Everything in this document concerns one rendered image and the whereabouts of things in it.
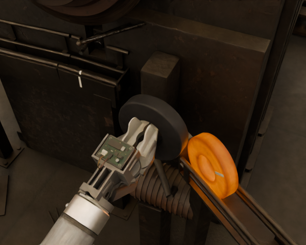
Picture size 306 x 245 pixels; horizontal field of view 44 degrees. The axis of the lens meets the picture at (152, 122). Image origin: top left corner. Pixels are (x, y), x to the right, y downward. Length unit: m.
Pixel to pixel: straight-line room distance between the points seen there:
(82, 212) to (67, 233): 0.04
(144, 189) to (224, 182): 0.32
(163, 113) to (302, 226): 1.10
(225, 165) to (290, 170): 1.04
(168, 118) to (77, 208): 0.23
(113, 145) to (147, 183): 0.40
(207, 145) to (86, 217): 0.31
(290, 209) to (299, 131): 0.45
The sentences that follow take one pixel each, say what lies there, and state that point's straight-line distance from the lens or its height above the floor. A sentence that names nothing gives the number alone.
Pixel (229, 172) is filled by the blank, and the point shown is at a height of 0.75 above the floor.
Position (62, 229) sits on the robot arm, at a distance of 0.68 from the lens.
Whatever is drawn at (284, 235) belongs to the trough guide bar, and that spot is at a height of 0.70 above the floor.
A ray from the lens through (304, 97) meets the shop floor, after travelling 2.20.
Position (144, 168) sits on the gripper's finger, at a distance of 0.73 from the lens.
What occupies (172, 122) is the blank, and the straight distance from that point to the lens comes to 0.72.
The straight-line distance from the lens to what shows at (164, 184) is 1.02.
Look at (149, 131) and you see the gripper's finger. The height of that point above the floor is 0.88.
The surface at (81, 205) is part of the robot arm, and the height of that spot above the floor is 0.84.
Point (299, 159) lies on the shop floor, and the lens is 1.89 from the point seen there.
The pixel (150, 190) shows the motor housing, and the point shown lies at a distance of 1.07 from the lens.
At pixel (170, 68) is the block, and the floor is 0.80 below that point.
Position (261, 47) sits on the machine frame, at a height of 0.87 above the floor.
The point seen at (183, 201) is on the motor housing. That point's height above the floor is 0.51.
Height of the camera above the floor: 1.42
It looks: 48 degrees down
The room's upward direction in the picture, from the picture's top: straight up
